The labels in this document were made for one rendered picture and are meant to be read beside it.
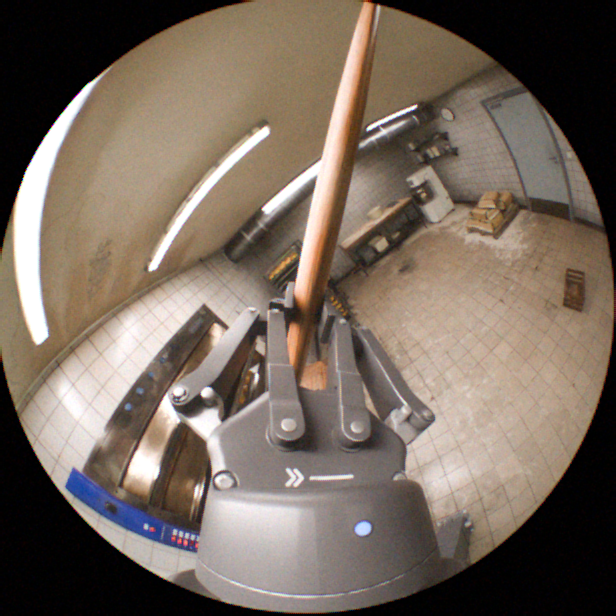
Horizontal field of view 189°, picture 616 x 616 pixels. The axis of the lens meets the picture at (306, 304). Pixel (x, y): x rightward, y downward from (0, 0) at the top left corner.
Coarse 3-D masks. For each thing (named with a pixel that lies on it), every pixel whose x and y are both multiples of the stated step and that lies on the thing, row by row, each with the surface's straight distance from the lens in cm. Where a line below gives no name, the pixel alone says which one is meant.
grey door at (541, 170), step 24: (504, 96) 405; (528, 96) 395; (504, 120) 418; (528, 120) 402; (504, 144) 432; (528, 144) 414; (552, 144) 401; (528, 168) 430; (552, 168) 413; (528, 192) 452; (552, 192) 430
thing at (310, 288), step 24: (360, 24) 38; (360, 48) 30; (360, 72) 25; (360, 96) 22; (336, 120) 20; (360, 120) 20; (336, 144) 18; (336, 168) 17; (336, 192) 17; (312, 216) 17; (336, 216) 17; (312, 240) 16; (336, 240) 17; (312, 264) 17; (312, 288) 17; (312, 312) 18; (288, 336) 20; (312, 336) 20
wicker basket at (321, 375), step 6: (306, 366) 225; (312, 366) 225; (318, 366) 226; (324, 366) 223; (306, 372) 232; (312, 372) 233; (318, 372) 233; (324, 372) 213; (306, 378) 240; (318, 378) 229; (324, 378) 205; (300, 384) 240; (306, 384) 239; (312, 384) 230; (324, 384) 199
